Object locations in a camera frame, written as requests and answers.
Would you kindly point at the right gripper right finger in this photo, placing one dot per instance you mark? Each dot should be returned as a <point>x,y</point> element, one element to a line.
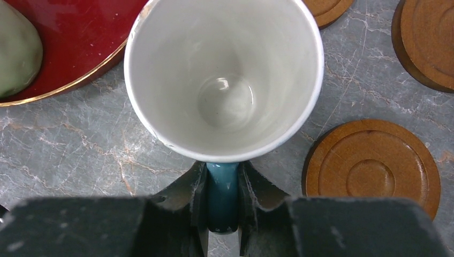
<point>273,223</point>

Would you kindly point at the blue mug white inside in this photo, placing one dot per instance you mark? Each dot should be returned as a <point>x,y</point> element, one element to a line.
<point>223,82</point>

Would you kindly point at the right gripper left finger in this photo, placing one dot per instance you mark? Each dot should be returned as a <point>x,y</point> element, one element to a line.
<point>172,222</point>

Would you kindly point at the red round tray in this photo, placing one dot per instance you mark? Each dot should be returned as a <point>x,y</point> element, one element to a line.
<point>82,40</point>

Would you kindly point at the light green mug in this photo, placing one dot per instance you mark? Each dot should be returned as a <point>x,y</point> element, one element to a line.
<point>21,51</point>

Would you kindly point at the brown wooden coaster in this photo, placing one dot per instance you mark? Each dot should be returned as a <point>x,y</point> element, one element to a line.
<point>326,12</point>
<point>422,38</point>
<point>372,158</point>

